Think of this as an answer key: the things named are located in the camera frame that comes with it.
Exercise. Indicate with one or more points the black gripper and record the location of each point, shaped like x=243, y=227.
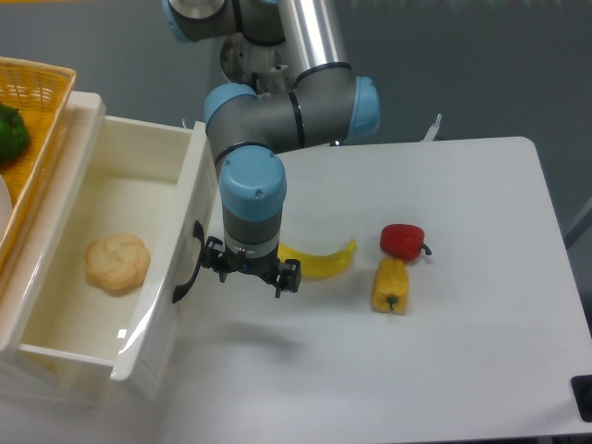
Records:
x=254, y=259

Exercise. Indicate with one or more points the white top drawer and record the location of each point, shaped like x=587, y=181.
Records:
x=149, y=180

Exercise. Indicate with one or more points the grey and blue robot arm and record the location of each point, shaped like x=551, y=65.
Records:
x=251, y=178

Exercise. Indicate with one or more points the white drawer cabinet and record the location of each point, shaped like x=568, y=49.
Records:
x=28, y=264

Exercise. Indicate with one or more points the yellow banana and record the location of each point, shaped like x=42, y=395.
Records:
x=315, y=266

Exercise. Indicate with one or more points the bread roll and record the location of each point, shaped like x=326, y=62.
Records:
x=117, y=262

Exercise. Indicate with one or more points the yellow bell pepper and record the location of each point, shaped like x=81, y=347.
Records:
x=390, y=290

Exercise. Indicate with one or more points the red bell pepper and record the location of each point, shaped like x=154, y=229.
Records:
x=403, y=241

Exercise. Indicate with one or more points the white plate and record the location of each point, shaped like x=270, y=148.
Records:
x=6, y=207

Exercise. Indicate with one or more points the green bell pepper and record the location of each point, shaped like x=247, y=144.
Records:
x=15, y=138

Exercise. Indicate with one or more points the yellow woven basket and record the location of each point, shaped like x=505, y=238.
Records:
x=39, y=93

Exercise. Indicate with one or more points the black corner device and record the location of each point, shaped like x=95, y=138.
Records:
x=582, y=390

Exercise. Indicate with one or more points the black top drawer handle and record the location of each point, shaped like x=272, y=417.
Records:
x=192, y=264

